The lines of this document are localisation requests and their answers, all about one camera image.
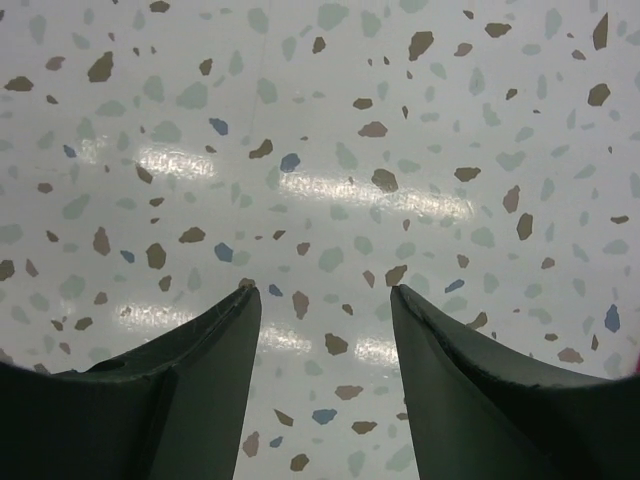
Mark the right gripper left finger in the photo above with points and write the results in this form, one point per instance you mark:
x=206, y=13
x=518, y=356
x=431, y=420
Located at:
x=172, y=408

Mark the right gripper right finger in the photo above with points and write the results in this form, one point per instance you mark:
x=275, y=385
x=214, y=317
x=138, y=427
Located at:
x=480, y=410

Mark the pink red t-shirt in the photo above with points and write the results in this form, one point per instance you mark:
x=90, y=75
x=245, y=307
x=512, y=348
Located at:
x=637, y=362

